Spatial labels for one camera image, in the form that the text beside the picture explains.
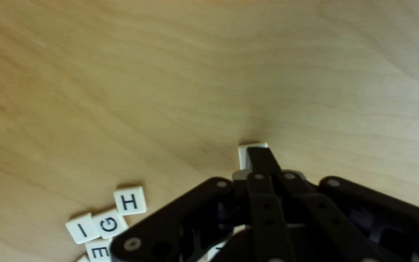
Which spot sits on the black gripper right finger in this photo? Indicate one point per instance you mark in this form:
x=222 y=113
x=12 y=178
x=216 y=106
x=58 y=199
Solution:
x=337 y=221

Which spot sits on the white tile letter G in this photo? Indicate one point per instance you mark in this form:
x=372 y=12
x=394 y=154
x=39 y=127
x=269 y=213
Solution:
x=110 y=224

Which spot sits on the white tile letter H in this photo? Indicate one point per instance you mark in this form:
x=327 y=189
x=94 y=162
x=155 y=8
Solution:
x=130 y=202

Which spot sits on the white tile letter E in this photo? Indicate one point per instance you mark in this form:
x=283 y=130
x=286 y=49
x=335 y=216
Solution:
x=100 y=251

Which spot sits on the white tile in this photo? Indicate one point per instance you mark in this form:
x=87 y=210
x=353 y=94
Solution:
x=244 y=154

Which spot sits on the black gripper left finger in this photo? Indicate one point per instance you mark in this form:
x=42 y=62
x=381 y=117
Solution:
x=186 y=229

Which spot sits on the white tile letter I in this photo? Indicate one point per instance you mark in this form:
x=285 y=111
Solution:
x=82 y=229

